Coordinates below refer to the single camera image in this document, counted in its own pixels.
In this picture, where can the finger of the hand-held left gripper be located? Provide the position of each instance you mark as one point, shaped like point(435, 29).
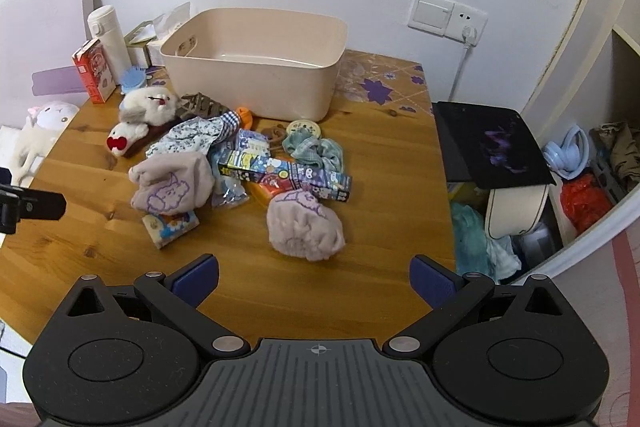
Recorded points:
point(40, 205)

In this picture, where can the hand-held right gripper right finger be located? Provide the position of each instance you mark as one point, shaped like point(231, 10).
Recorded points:
point(430, 282)

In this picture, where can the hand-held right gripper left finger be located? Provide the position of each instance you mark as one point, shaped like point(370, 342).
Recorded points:
point(200, 277)

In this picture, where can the pink cloth with purple print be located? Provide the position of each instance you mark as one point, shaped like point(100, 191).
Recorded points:
point(170, 184)
point(305, 227)

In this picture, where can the orange snack packet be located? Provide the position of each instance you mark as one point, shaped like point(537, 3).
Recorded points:
point(267, 188)

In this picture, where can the blue floral cloth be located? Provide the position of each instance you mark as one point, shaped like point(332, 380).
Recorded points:
point(185, 137)

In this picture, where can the blue white tissue packet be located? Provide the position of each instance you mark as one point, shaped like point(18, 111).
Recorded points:
point(252, 144)

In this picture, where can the beige plastic storage bin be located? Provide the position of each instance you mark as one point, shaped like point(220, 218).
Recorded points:
point(280, 87)

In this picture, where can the wooden desktop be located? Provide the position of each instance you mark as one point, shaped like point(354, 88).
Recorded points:
point(325, 297)

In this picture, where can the turquoise cloth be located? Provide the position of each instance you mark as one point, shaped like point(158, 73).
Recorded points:
point(467, 239)

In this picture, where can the small cartoon tissue packet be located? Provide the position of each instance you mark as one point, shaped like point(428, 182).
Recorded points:
point(170, 228)

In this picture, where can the white cat plush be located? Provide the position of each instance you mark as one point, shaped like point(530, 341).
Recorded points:
point(50, 119)

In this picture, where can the clear blue plastic packet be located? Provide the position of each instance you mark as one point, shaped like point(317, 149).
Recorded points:
point(229, 192)

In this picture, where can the white plush with red bow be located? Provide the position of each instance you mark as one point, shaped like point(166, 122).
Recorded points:
point(122, 138)

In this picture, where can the cream round bag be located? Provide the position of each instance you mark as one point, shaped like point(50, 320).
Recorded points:
point(515, 212)

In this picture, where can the yellow blue cartoon box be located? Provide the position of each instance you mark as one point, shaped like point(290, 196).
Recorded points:
point(255, 166)

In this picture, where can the red drink carton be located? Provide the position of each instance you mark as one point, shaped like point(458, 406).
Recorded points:
point(95, 72)

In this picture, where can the purple cartoon box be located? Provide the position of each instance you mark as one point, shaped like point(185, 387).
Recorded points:
point(325, 182)

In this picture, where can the white plush toy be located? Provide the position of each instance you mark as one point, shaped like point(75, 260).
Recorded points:
point(150, 104)

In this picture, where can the blue hairbrush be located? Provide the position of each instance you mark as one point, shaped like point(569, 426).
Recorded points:
point(134, 79)

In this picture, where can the small orange toy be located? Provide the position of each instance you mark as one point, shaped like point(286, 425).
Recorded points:
point(245, 117)

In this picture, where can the teal cloth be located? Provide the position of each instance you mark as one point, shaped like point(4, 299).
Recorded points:
point(315, 152)

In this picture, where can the brown patterned cloth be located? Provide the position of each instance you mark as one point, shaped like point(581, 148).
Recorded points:
point(202, 106)

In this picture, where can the red plastic bag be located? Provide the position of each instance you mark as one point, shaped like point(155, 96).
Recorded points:
point(585, 204)

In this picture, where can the white thermos bottle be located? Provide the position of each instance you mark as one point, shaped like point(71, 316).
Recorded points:
point(112, 47)

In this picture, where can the light blue headphones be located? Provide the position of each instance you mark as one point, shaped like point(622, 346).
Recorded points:
point(567, 154)

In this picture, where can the olive tissue pack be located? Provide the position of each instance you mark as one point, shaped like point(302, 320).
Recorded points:
point(139, 38)

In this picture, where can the cream tissue pack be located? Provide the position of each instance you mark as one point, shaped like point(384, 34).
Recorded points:
point(167, 44)

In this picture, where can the olive brown clothing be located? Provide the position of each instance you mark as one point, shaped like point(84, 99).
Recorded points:
point(617, 152)

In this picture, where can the white tissue sheet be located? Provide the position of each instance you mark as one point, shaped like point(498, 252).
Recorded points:
point(172, 16)

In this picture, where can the white shelf unit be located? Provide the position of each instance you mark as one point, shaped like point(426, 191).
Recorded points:
point(625, 57)

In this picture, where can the white wall switch socket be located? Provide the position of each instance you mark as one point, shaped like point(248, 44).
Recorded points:
point(435, 14)

